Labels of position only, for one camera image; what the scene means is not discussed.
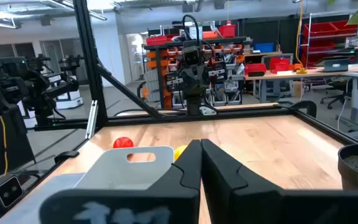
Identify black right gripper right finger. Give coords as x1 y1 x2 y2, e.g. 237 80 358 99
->
201 138 358 224

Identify yellow lemon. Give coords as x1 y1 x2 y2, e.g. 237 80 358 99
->
173 144 188 161

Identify tall red desk bin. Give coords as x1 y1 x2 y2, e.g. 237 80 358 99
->
269 57 291 74

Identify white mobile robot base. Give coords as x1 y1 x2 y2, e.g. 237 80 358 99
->
55 89 84 110

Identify cardboard box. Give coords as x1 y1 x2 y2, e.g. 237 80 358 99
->
293 81 305 98

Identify red round tomato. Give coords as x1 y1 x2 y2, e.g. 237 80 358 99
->
112 136 135 160

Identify black table-level camera box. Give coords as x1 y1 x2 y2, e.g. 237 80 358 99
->
0 174 24 214

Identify silver aluminium bar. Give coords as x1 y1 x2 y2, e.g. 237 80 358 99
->
85 100 99 139

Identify white plastic tupperware container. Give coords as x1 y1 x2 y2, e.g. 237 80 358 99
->
75 146 175 190

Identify black office chair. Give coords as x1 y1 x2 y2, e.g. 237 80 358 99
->
319 77 354 110

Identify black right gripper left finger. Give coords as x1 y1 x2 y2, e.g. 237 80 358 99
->
39 139 203 224

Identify black plant pot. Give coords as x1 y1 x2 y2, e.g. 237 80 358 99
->
337 143 358 191

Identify black aluminium table frame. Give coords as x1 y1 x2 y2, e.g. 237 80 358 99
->
0 0 358 224

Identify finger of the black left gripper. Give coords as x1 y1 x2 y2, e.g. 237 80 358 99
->
183 81 196 96
195 81 207 96

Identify low red desk bin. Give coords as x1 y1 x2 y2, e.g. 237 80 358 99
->
244 63 267 76

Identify red bin with handle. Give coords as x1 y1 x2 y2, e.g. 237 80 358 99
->
218 21 237 39

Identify orange bin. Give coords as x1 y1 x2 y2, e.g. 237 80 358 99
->
202 30 219 40

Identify wide red bin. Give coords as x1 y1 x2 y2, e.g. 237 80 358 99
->
145 35 169 47

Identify metal shelf with red bins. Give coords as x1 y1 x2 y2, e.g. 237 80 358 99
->
299 14 358 68

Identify black table clamp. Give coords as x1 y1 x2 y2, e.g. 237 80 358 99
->
290 100 318 119
53 150 80 164

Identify grey laptop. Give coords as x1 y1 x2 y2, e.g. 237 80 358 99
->
323 58 350 73

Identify blue bin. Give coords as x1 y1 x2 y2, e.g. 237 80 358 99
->
254 42 275 54

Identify shelf rack with orange bins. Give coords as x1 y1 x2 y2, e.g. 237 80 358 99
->
143 36 252 110

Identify yellow hanging cable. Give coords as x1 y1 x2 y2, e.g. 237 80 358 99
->
295 0 308 75

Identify grey cloth mat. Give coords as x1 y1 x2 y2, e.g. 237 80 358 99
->
0 172 86 224

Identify wooden desk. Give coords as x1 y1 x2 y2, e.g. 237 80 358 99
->
244 63 358 104

